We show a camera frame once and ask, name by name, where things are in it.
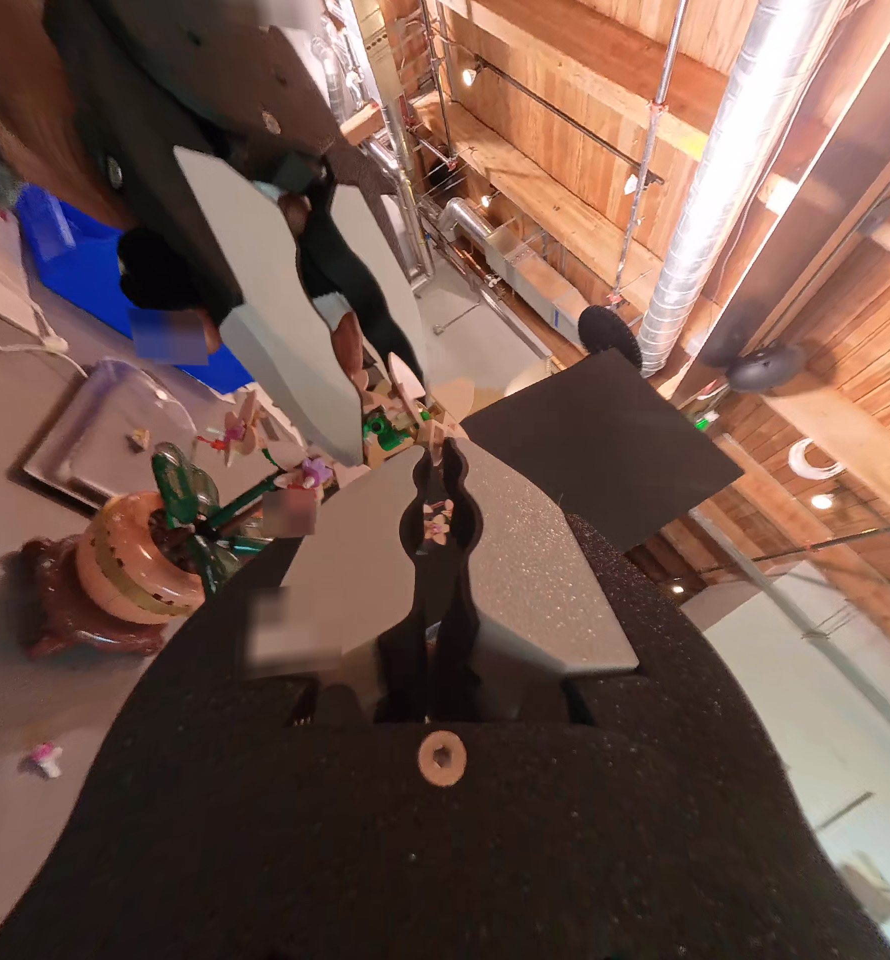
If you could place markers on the black floor lamp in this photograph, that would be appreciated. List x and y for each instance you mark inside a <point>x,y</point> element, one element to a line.
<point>610,337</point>

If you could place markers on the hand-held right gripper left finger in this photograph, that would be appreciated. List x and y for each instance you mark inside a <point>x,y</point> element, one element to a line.
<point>370,555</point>

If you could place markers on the person's left hand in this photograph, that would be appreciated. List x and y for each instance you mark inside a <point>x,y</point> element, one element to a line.
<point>10,75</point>

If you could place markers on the small beige brick piece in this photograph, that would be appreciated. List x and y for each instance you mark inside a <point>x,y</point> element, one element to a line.
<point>139,439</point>

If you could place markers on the toy brick orchid plant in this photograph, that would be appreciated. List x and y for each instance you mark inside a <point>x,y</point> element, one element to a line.
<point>122,570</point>

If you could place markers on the small pink white brick piece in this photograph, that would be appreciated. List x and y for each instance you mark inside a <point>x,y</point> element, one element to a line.
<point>46,757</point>

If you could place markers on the round silver ventilation duct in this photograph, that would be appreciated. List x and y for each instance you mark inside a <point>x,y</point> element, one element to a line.
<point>715,225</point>

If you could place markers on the grey desk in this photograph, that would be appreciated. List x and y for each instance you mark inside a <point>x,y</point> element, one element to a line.
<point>10,697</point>

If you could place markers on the large blue plastic bin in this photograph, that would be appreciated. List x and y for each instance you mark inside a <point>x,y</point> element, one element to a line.
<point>77,262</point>

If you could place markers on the small brick orchid flower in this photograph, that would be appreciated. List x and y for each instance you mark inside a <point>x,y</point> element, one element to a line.
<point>439,521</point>

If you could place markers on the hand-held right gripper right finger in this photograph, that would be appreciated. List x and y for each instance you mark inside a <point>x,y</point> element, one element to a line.
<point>542,585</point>

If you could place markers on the rectangular silver duct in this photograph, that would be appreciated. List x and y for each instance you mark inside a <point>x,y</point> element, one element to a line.
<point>512,259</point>

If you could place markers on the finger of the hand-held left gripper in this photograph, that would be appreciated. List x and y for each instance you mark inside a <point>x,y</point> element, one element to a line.
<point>265,300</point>
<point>385,277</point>

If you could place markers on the black light stand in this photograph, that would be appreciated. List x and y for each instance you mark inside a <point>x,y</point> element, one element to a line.
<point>767,367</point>

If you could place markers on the green exit sign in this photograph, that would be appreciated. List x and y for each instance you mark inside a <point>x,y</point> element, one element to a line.
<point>707,421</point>

